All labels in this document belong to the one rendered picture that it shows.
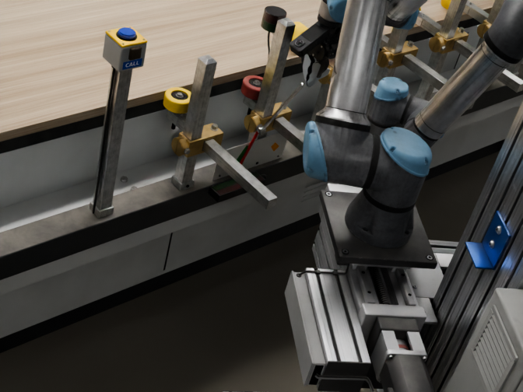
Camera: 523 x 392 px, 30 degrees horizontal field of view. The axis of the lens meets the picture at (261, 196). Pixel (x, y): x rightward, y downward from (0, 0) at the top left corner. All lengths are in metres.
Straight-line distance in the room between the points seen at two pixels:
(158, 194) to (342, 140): 0.78
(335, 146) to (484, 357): 0.51
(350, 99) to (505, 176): 0.35
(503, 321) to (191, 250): 1.68
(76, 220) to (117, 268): 0.62
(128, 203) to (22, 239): 0.31
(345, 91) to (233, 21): 1.13
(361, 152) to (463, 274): 0.32
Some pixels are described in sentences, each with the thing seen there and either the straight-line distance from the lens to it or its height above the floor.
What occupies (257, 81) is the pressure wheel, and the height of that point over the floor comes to 0.91.
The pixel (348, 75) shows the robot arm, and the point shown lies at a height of 1.36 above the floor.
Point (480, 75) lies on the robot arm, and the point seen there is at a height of 1.36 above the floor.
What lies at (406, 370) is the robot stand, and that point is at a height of 0.99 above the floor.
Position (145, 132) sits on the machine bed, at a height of 0.74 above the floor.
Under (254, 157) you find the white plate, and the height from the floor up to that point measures 0.74.
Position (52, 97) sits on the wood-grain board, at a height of 0.90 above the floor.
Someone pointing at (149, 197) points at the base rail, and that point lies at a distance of 2.61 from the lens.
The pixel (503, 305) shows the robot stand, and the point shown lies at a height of 1.23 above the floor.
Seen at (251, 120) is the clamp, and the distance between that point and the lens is 2.70.
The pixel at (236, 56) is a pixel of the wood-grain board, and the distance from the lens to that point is 2.90.
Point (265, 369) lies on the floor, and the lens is 3.20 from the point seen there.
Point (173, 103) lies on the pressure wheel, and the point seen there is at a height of 0.90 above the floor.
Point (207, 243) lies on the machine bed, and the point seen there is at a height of 0.17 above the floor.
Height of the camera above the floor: 2.33
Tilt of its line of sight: 37 degrees down
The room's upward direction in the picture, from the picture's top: 15 degrees clockwise
